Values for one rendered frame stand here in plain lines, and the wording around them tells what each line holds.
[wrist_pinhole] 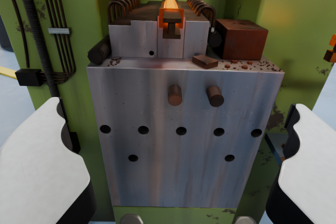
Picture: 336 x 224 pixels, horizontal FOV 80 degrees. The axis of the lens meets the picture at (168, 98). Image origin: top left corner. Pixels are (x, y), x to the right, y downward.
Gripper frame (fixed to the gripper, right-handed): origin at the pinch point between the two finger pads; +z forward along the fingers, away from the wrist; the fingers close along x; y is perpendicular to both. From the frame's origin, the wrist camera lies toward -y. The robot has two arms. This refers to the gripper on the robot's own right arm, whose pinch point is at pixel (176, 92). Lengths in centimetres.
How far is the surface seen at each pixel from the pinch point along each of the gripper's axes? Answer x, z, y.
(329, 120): 149, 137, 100
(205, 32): 7.0, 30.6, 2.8
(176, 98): 1.3, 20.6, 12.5
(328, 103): 169, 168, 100
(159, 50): -2.1, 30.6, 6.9
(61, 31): -28, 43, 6
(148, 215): -5, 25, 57
